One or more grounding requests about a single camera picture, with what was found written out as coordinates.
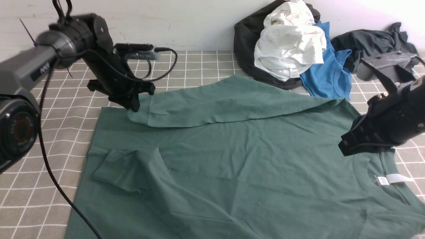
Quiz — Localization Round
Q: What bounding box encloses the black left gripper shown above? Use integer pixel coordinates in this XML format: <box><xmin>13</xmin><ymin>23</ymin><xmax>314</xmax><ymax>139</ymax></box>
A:
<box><xmin>82</xmin><ymin>49</ymin><xmax>155</xmax><ymax>112</ymax></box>

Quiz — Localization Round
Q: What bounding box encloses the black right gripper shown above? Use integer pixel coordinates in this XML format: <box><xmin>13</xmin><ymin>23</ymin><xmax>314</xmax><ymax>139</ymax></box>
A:
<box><xmin>338</xmin><ymin>92</ymin><xmax>419</xmax><ymax>156</ymax></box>

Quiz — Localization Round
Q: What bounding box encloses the green long-sleeved shirt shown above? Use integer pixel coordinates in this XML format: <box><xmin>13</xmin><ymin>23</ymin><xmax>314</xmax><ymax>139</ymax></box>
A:
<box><xmin>64</xmin><ymin>75</ymin><xmax>425</xmax><ymax>239</ymax></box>

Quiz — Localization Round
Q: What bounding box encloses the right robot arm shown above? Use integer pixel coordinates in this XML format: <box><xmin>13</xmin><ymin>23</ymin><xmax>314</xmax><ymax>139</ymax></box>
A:
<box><xmin>338</xmin><ymin>77</ymin><xmax>425</xmax><ymax>156</ymax></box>

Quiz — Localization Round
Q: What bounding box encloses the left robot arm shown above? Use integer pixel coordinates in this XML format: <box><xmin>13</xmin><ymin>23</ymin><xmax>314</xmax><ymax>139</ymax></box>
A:
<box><xmin>0</xmin><ymin>14</ymin><xmax>155</xmax><ymax>172</ymax></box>

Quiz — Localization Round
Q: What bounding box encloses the blue t-shirt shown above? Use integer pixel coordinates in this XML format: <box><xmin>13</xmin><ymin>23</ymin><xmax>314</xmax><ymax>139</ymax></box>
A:
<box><xmin>300</xmin><ymin>21</ymin><xmax>352</xmax><ymax>100</ymax></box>

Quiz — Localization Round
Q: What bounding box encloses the white crumpled shirt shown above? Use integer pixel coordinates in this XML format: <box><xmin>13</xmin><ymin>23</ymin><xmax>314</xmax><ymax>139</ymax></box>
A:
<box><xmin>254</xmin><ymin>0</ymin><xmax>327</xmax><ymax>81</ymax></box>

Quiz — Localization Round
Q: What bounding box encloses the dark grey crumpled garment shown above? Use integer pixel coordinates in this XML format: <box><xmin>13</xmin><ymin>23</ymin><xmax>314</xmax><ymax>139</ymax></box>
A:
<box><xmin>331</xmin><ymin>22</ymin><xmax>418</xmax><ymax>73</ymax></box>

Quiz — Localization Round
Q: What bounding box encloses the black garment under pile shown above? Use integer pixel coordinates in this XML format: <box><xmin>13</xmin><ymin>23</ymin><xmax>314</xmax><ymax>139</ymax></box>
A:
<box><xmin>233</xmin><ymin>0</ymin><xmax>320</xmax><ymax>90</ymax></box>

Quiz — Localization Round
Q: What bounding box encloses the grey checkered tablecloth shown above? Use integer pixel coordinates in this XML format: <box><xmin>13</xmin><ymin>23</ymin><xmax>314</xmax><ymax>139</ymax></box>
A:
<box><xmin>0</xmin><ymin>50</ymin><xmax>425</xmax><ymax>239</ymax></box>

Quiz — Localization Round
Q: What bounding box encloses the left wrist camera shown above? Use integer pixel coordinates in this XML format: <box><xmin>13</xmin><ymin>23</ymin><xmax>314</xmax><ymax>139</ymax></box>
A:
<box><xmin>114</xmin><ymin>43</ymin><xmax>160</xmax><ymax>61</ymax></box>

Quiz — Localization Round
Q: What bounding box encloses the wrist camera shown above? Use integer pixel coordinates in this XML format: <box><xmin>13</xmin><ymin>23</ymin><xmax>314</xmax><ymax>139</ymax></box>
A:
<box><xmin>114</xmin><ymin>43</ymin><xmax>160</xmax><ymax>61</ymax></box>
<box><xmin>356</xmin><ymin>51</ymin><xmax>424</xmax><ymax>94</ymax></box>

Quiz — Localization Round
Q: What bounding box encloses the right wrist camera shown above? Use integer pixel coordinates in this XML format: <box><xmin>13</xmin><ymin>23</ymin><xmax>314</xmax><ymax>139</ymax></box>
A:
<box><xmin>356</xmin><ymin>51</ymin><xmax>424</xmax><ymax>94</ymax></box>

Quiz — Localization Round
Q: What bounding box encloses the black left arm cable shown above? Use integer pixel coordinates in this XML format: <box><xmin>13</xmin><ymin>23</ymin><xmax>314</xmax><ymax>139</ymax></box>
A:
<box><xmin>37</xmin><ymin>48</ymin><xmax>178</xmax><ymax>239</ymax></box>

